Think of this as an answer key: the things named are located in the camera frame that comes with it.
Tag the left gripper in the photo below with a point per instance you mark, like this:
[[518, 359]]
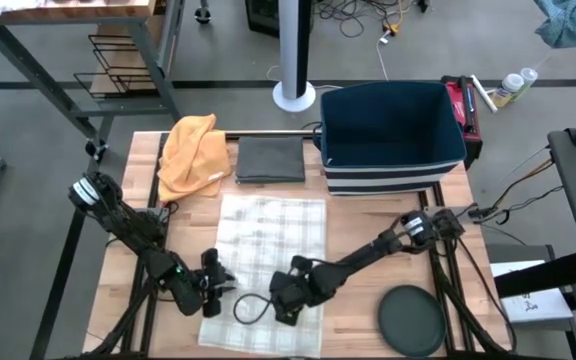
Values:
[[211, 290]]

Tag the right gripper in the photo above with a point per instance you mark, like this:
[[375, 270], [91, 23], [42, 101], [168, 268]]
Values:
[[308, 285]]

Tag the grey kitchen towel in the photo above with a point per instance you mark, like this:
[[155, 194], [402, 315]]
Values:
[[270, 160]]

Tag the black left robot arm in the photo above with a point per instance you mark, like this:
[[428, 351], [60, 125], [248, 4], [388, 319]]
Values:
[[138, 235]]

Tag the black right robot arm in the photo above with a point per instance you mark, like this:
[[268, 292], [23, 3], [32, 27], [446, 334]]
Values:
[[378, 247]]

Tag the yellow towel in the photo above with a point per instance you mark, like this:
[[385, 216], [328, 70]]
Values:
[[193, 155]]

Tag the dark green round plate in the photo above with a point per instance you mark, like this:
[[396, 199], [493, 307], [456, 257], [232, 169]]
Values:
[[410, 320]]

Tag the navy white striped fabric bin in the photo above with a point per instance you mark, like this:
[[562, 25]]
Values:
[[388, 125]]

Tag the black caster wheel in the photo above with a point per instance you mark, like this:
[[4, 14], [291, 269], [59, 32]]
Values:
[[202, 15], [97, 150]]

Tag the white printed box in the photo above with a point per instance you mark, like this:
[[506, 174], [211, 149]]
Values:
[[533, 305]]

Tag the black padded bar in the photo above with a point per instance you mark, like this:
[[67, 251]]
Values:
[[543, 275]]

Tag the white black tower fan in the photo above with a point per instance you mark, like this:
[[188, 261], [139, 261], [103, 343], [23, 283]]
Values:
[[293, 50]]

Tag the red black tool case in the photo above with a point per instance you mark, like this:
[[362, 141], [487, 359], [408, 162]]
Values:
[[468, 107]]

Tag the tan wooden board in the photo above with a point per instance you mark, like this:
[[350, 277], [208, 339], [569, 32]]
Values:
[[128, 50]]

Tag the white plastic tube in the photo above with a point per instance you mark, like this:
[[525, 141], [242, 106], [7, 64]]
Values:
[[483, 92]]

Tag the black box on floor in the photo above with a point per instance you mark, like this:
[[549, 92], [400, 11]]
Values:
[[263, 17]]

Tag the yellow power plug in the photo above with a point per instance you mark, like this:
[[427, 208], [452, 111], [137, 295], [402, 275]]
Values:
[[392, 28]]

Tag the green bottle white cap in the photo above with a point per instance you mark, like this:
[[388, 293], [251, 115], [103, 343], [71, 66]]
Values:
[[528, 76]]

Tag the teal patterned cloth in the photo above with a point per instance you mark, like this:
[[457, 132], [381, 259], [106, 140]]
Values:
[[573, 22]]

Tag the black metal table rail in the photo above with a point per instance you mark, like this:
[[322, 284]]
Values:
[[268, 133]]

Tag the wooden workbench grey frame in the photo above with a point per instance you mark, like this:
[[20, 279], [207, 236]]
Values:
[[68, 10]]

